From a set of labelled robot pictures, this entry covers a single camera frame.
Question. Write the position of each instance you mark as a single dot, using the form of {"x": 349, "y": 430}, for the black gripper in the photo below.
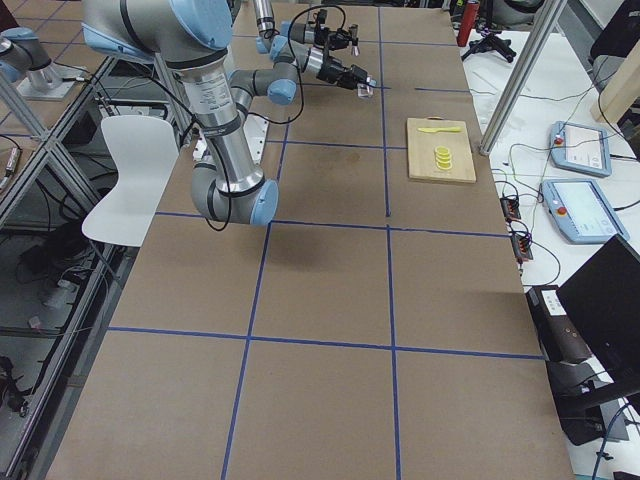
{"x": 340, "y": 40}
{"x": 331, "y": 72}

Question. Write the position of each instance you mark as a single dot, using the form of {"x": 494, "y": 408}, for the small glass beaker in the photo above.
{"x": 366, "y": 89}

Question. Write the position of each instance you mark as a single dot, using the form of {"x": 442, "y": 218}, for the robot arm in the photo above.
{"x": 310, "y": 28}
{"x": 192, "y": 38}

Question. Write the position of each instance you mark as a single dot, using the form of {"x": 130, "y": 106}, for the wooden cutting board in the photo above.
{"x": 420, "y": 147}

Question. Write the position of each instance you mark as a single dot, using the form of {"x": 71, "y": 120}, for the yellow plastic knife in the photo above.
{"x": 435, "y": 130}

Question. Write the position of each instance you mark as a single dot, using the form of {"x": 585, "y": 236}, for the lemon slices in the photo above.
{"x": 443, "y": 158}

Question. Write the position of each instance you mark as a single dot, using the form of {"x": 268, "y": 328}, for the red cylinder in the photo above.
{"x": 467, "y": 22}

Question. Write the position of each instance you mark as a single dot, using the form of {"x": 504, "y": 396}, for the white chair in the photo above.
{"x": 144, "y": 151}

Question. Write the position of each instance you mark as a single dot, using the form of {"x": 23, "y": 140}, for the upper teach pendant tablet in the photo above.
{"x": 579, "y": 148}

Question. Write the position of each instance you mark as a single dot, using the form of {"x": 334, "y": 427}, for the teach pendant tablet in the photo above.
{"x": 581, "y": 211}
{"x": 579, "y": 148}

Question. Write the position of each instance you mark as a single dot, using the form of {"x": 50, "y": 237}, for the lower teach pendant tablet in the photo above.
{"x": 581, "y": 211}

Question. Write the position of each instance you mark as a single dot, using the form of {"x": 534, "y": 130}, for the black computer monitor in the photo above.
{"x": 601, "y": 299}

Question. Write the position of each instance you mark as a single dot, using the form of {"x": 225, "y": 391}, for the black desktop box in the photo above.
{"x": 557, "y": 334}

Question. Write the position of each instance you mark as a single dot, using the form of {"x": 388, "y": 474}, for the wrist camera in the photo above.
{"x": 321, "y": 18}

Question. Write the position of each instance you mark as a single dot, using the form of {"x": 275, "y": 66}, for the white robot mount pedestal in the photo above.
{"x": 255, "y": 135}

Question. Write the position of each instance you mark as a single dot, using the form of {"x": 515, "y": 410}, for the aluminium frame post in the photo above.
{"x": 536, "y": 40}

